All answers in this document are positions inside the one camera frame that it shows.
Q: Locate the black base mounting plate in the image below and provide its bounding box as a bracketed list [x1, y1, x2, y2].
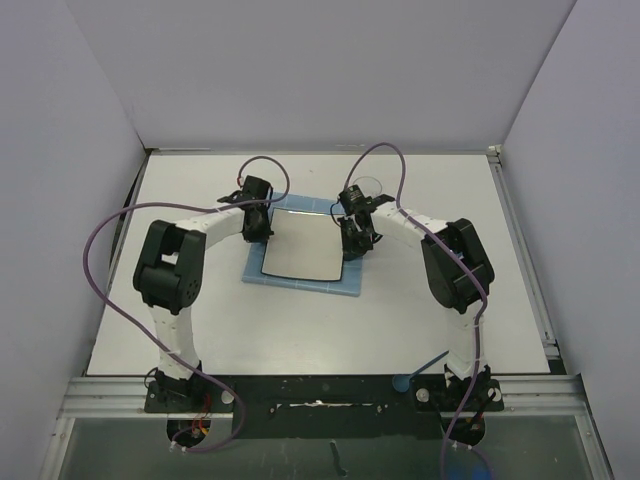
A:
[144, 373, 504, 446]

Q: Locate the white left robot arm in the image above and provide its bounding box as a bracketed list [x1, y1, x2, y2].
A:
[133, 176, 273, 411]

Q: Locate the blue plastic spoon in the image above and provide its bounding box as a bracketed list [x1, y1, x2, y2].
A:
[392, 351, 449, 393]

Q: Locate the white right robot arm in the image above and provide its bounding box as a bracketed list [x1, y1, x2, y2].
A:
[337, 185, 495, 409]

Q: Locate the square white plate dark rim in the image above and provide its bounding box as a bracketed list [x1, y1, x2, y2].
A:
[261, 208, 343, 282]

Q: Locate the clear drinking glass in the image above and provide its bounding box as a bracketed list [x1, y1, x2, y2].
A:
[349, 175, 384, 197]

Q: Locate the aluminium table frame rail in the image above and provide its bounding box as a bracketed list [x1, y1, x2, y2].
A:
[486, 144, 613, 479]

